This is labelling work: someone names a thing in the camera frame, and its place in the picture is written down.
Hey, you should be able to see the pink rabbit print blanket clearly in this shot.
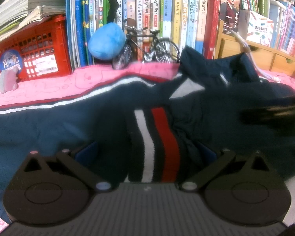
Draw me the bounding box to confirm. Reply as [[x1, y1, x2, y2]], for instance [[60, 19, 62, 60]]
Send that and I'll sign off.
[[0, 61, 295, 235]]

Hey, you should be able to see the row of colourful children's books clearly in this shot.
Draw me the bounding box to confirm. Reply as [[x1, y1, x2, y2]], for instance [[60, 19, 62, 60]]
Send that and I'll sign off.
[[66, 0, 222, 69]]

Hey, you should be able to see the blue plush ball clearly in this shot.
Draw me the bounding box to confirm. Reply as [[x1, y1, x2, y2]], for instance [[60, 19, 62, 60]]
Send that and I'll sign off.
[[88, 23, 126, 61]]

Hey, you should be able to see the grey stone block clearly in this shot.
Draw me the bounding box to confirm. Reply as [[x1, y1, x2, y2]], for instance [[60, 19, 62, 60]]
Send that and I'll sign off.
[[0, 68, 19, 94]]

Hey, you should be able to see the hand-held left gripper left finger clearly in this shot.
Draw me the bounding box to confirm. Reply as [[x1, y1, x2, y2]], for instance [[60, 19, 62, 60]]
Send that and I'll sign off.
[[22, 141, 112, 192]]

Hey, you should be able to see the round blue badge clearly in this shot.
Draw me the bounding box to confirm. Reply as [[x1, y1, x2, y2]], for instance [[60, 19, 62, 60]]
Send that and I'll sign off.
[[0, 49, 24, 77]]

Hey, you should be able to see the model bicycle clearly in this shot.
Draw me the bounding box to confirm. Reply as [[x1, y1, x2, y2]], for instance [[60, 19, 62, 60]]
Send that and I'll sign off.
[[111, 18, 180, 70]]

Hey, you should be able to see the black strap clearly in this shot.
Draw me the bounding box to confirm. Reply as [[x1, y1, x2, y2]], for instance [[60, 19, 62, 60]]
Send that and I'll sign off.
[[106, 0, 120, 24]]

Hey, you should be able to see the stack of paper booklets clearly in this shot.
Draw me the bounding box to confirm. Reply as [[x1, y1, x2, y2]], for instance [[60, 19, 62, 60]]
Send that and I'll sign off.
[[0, 0, 67, 47]]

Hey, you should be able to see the row of pastel books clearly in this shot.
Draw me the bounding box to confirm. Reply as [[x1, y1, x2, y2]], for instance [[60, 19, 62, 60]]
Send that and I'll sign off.
[[270, 0, 295, 65]]

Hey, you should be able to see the white printed cardboard box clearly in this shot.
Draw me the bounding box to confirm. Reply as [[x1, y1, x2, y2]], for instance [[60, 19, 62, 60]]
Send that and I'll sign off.
[[238, 9, 274, 47]]

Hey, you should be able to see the white navy jacket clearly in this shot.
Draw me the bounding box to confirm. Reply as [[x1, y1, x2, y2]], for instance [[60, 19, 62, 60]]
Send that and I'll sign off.
[[0, 45, 295, 224]]

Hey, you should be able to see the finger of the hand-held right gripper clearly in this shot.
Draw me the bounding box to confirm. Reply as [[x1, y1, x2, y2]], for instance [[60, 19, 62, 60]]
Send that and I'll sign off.
[[238, 96, 295, 138]]

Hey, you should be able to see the smartphone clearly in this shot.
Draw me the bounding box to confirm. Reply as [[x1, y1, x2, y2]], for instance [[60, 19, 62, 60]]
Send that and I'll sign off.
[[219, 0, 241, 35]]

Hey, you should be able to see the pale file box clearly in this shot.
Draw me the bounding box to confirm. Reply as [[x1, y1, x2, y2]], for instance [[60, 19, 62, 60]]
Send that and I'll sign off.
[[262, 0, 289, 22]]

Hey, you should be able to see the red plastic crate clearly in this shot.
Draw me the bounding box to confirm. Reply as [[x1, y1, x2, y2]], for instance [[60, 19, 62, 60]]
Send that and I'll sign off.
[[0, 15, 73, 90]]

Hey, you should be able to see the wooden drawer organizer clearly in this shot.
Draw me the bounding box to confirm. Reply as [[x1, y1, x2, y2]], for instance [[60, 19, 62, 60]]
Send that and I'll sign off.
[[215, 0, 295, 77]]

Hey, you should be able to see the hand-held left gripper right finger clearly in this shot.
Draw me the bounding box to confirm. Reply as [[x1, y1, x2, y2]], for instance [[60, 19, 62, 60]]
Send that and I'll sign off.
[[179, 143, 273, 192]]

